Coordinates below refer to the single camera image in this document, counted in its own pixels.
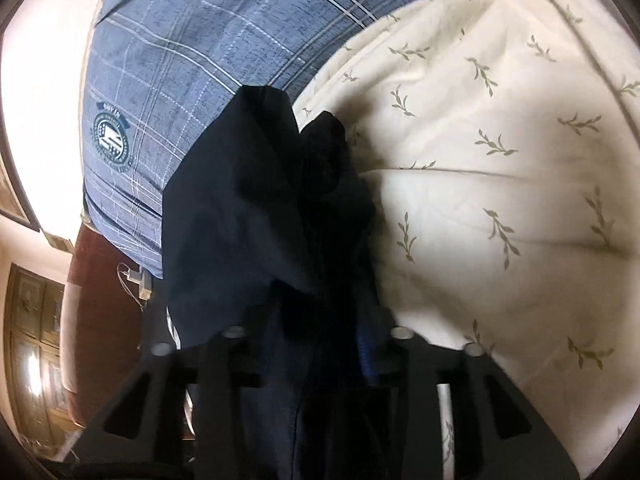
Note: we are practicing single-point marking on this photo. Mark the cream leaf-print blanket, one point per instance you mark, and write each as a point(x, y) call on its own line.
point(500, 170)

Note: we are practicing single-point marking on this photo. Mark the dark brown bed frame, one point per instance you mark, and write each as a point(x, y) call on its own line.
point(105, 340)

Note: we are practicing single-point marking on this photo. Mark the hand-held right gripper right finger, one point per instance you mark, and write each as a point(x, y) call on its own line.
point(366, 347)

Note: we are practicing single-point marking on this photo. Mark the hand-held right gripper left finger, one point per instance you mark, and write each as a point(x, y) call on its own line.
point(220, 362)

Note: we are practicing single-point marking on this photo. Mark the blue plaid bed sheet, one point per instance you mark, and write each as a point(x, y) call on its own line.
point(210, 50)

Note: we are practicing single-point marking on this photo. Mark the wooden panelled door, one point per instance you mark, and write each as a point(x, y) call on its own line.
point(35, 350)

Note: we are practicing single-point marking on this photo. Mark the dark navy garment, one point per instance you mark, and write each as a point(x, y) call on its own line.
point(260, 220)

